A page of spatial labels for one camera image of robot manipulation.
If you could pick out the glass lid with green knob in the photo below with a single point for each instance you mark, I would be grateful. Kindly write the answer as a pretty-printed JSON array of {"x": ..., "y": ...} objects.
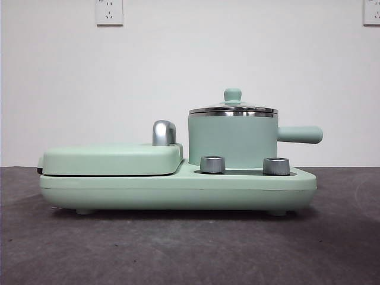
[{"x": 233, "y": 95}]

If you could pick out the mint green steamer pot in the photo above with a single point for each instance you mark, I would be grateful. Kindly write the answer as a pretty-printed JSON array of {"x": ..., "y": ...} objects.
[{"x": 231, "y": 139}]

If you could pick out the silver control knob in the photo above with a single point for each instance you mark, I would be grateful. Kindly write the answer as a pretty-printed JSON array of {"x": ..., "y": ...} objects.
[
  {"x": 276, "y": 165},
  {"x": 212, "y": 164}
]

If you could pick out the mint green breakfast machine base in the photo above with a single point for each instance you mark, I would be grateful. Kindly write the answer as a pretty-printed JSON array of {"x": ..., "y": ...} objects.
[{"x": 178, "y": 191}]

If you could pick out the mint green griddle cover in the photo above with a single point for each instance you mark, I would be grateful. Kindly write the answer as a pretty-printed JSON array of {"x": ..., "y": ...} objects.
[{"x": 112, "y": 158}]

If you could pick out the white wall socket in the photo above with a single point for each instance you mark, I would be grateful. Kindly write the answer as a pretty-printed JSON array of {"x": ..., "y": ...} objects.
[
  {"x": 372, "y": 12},
  {"x": 109, "y": 12}
]

